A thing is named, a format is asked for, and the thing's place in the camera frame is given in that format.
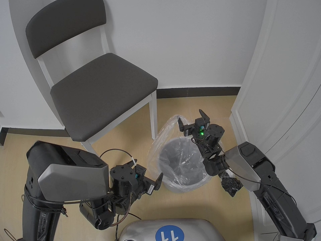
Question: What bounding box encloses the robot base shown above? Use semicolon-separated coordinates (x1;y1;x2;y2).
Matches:
120;219;224;241

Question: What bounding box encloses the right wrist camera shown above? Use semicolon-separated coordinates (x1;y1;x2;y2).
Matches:
196;121;210;136

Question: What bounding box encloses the black cable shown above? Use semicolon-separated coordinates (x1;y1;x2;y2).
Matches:
100;149;134;166
227;168;262;186

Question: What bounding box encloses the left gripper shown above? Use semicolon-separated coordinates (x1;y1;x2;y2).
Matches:
126;159;164;198

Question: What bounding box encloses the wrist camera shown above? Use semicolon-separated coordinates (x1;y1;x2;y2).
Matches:
196;121;210;136
135;165;146;183

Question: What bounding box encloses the white chair with grey cushions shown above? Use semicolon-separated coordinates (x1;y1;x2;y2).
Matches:
26;0;158;152

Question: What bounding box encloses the white panelled door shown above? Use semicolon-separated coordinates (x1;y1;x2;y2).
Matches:
229;0;321;241

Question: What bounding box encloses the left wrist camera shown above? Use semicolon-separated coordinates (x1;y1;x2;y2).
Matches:
135;165;146;183

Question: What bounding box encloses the crumpled black plastic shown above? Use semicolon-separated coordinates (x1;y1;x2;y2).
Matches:
219;172;243;198

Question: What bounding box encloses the clear plastic bag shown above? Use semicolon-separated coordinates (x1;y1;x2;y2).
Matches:
147;114;211;193

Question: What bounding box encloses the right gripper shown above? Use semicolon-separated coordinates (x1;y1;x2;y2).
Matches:
178;109;210;137

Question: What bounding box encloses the white trash bin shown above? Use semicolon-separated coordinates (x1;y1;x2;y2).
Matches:
158;138;210;194

